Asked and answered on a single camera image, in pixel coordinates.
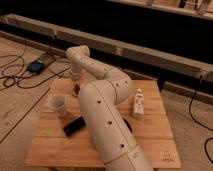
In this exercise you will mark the white paper cup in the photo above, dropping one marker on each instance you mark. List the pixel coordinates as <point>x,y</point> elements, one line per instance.
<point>57,104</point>

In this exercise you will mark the wooden beam rail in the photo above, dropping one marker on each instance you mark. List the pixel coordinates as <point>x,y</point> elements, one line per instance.
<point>138,53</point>

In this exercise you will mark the white plastic bottle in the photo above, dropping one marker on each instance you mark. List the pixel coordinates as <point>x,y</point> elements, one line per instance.
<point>138,108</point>

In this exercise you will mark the dark red pepper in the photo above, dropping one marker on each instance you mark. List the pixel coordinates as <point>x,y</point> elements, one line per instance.
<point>77,89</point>

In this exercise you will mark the black power adapter box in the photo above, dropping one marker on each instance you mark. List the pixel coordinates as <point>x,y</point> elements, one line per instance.
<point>35,67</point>

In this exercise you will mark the black rectangular block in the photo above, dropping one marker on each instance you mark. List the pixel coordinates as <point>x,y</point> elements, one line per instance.
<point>74,126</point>

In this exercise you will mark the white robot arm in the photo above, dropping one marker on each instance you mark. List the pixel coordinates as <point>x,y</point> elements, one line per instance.
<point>98,101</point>

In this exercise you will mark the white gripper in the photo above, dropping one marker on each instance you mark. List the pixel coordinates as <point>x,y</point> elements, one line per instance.
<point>76,72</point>

